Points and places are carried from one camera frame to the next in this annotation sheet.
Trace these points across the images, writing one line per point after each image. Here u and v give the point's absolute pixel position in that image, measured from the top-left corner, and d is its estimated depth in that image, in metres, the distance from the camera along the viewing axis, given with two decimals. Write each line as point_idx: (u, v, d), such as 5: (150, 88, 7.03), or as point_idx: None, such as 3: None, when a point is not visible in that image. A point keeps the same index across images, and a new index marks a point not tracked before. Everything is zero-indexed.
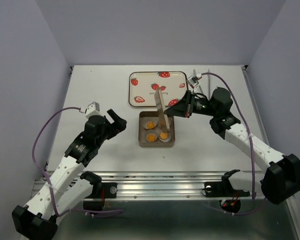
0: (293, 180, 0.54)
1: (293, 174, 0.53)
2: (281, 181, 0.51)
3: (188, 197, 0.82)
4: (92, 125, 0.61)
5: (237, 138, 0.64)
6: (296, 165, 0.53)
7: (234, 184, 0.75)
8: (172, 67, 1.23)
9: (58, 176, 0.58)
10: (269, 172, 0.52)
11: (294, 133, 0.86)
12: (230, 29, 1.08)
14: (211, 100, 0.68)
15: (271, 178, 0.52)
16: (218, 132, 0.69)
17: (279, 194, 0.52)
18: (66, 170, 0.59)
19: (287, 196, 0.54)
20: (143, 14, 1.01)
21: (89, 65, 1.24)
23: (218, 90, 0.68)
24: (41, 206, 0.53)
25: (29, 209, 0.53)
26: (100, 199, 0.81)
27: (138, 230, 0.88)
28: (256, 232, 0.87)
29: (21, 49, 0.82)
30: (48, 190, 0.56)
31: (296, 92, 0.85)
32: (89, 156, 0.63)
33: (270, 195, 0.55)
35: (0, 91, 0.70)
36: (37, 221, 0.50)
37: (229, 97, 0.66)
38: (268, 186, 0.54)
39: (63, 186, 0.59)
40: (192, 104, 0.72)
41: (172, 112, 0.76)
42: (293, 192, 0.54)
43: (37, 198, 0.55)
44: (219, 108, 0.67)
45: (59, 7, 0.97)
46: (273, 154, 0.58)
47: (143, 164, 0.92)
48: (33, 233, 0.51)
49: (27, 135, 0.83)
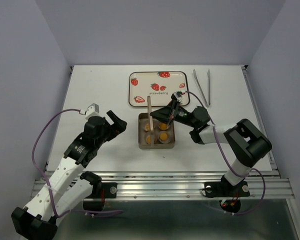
0: (256, 139, 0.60)
1: (251, 133, 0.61)
2: (239, 139, 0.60)
3: (187, 197, 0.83)
4: (92, 126, 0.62)
5: (207, 132, 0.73)
6: (247, 125, 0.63)
7: (232, 180, 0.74)
8: (172, 67, 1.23)
9: (57, 178, 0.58)
10: (229, 138, 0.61)
11: (293, 134, 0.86)
12: (230, 29, 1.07)
14: (192, 116, 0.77)
15: (232, 141, 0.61)
16: (196, 141, 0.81)
17: (245, 151, 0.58)
18: (65, 172, 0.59)
19: (258, 154, 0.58)
20: (143, 14, 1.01)
21: (89, 65, 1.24)
23: (198, 107, 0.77)
24: (40, 208, 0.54)
25: (28, 210, 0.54)
26: (99, 199, 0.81)
27: (138, 230, 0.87)
28: (257, 232, 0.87)
29: (20, 49, 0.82)
30: (47, 191, 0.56)
31: (294, 93, 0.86)
32: (88, 157, 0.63)
33: (245, 161, 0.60)
35: (0, 92, 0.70)
36: (36, 224, 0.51)
37: (207, 115, 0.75)
38: (237, 151, 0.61)
39: (63, 188, 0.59)
40: (176, 111, 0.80)
41: (157, 114, 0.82)
42: (261, 149, 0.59)
43: (36, 200, 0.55)
44: (198, 124, 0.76)
45: (59, 8, 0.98)
46: (227, 126, 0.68)
47: (143, 164, 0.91)
48: (33, 234, 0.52)
49: (27, 135, 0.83)
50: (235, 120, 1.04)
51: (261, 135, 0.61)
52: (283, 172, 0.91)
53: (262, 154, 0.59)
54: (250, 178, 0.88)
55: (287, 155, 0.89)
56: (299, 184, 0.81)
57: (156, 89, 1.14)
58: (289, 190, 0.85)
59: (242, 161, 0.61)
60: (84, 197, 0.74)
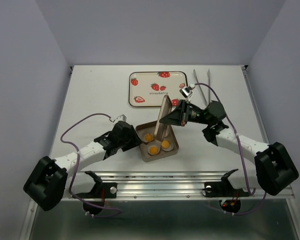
0: (285, 168, 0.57)
1: (282, 161, 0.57)
2: (271, 168, 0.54)
3: (187, 197, 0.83)
4: (121, 127, 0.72)
5: (227, 140, 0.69)
6: (280, 151, 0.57)
7: (234, 184, 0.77)
8: (172, 67, 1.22)
9: (86, 150, 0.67)
10: (259, 163, 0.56)
11: (293, 134, 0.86)
12: (231, 29, 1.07)
14: (206, 112, 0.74)
15: (261, 167, 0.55)
16: (210, 140, 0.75)
17: (273, 182, 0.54)
18: (92, 148, 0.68)
19: (284, 186, 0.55)
20: (143, 14, 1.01)
21: (89, 65, 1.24)
23: (213, 104, 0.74)
24: (67, 164, 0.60)
25: (56, 162, 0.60)
26: (100, 199, 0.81)
27: (137, 230, 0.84)
28: (256, 232, 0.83)
29: (19, 48, 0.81)
30: (75, 155, 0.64)
31: (295, 93, 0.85)
32: (111, 151, 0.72)
33: (267, 187, 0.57)
35: None
36: (59, 174, 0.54)
37: (222, 110, 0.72)
38: (262, 177, 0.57)
39: (87, 161, 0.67)
40: (188, 113, 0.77)
41: (167, 121, 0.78)
42: (288, 180, 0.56)
43: (65, 157, 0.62)
44: (213, 121, 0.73)
45: (60, 8, 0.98)
46: (258, 144, 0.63)
47: (144, 165, 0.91)
48: (48, 186, 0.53)
49: (27, 136, 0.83)
50: (235, 120, 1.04)
51: (291, 164, 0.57)
52: None
53: (287, 184, 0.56)
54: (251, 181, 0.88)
55: None
56: (299, 185, 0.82)
57: (156, 89, 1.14)
58: (289, 190, 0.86)
59: (263, 185, 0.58)
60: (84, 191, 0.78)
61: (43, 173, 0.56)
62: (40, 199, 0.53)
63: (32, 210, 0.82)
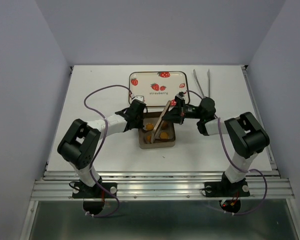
0: (256, 132, 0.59)
1: (252, 125, 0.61)
2: (237, 128, 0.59)
3: (187, 197, 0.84)
4: (138, 102, 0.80)
5: (211, 124, 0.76)
6: (248, 117, 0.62)
7: (230, 176, 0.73)
8: (173, 68, 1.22)
9: (112, 118, 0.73)
10: (227, 126, 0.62)
11: (293, 134, 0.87)
12: (231, 29, 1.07)
14: (200, 107, 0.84)
15: (230, 129, 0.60)
16: (202, 132, 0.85)
17: (242, 140, 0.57)
18: (116, 118, 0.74)
19: (254, 146, 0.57)
20: (143, 15, 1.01)
21: (90, 65, 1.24)
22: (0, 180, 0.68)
23: (206, 99, 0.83)
24: (98, 127, 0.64)
25: (88, 124, 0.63)
26: (100, 199, 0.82)
27: (137, 231, 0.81)
28: (257, 232, 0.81)
29: (19, 49, 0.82)
30: (102, 121, 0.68)
31: (295, 93, 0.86)
32: (130, 124, 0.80)
33: (240, 150, 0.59)
35: (0, 92, 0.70)
36: (93, 133, 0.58)
37: (213, 106, 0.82)
38: (235, 141, 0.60)
39: (111, 129, 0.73)
40: (185, 108, 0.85)
41: (169, 117, 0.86)
42: (258, 140, 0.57)
43: (94, 122, 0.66)
44: (205, 115, 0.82)
45: (60, 8, 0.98)
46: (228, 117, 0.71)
47: (143, 164, 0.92)
48: (83, 142, 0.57)
49: (27, 136, 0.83)
50: None
51: (262, 128, 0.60)
52: (283, 171, 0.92)
53: (259, 145, 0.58)
54: (252, 182, 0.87)
55: (287, 156, 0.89)
56: (299, 185, 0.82)
57: (156, 89, 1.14)
58: (289, 190, 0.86)
59: (238, 150, 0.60)
60: (89, 184, 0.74)
61: (76, 134, 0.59)
62: (76, 157, 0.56)
63: (32, 210, 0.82)
